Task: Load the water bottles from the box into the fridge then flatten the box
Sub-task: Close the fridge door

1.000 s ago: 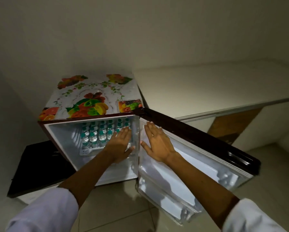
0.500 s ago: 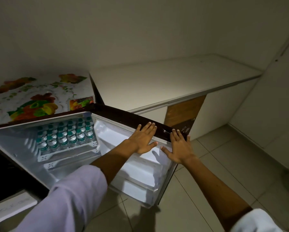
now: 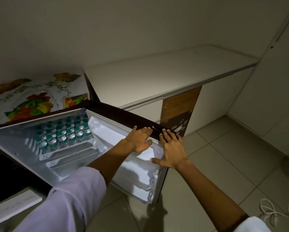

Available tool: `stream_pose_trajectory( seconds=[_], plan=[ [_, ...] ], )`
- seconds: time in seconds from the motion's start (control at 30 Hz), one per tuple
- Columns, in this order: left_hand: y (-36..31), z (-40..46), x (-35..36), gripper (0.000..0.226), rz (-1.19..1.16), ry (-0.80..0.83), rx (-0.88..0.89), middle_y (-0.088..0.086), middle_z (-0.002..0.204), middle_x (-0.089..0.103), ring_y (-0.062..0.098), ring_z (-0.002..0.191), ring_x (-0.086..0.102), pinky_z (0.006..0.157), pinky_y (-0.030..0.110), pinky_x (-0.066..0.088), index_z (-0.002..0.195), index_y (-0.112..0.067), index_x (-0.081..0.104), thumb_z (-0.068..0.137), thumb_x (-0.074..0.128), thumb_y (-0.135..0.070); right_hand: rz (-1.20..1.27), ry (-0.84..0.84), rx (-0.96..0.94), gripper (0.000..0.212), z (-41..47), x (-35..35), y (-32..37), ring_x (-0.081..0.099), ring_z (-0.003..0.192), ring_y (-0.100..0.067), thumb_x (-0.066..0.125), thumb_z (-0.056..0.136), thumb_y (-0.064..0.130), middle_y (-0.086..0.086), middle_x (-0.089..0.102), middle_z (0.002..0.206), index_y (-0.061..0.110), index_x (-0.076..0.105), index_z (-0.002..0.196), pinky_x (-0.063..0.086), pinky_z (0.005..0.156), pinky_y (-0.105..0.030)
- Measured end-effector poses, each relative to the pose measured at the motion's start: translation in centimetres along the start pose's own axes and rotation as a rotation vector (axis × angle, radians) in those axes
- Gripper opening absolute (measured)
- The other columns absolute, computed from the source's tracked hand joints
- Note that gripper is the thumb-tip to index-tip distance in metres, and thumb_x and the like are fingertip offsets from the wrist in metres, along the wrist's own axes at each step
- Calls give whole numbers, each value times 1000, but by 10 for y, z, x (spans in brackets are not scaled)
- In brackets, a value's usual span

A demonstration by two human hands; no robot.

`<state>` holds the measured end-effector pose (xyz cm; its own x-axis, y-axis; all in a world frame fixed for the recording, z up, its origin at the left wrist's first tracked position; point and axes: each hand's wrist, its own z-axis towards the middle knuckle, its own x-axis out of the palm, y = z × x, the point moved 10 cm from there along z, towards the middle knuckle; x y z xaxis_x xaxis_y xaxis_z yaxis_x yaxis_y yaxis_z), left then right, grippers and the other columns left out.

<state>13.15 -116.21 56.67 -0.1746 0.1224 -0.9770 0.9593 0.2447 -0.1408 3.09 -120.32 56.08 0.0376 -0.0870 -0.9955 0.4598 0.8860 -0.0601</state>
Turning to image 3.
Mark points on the person's right hand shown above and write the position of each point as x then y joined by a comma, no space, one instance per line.
174,152

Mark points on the glass shelf white trim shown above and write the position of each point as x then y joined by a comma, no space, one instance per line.
47,155
53,163

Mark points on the person's left hand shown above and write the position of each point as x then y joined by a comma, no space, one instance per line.
139,140

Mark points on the dark maroon refrigerator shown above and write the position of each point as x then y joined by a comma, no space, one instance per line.
110,132

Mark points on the person's left forearm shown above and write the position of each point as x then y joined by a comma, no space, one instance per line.
110,161

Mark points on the steel bin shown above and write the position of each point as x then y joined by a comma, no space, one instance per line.
26,215

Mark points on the person's white shirt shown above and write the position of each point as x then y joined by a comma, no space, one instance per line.
69,200

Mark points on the fruit print fridge cover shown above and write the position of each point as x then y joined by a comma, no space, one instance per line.
18,99

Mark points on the row of bottles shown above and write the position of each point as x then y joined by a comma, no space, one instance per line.
62,135

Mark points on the black printed board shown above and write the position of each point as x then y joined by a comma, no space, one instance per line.
180,106

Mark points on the person's right forearm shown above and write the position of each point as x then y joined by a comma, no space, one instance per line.
212,198

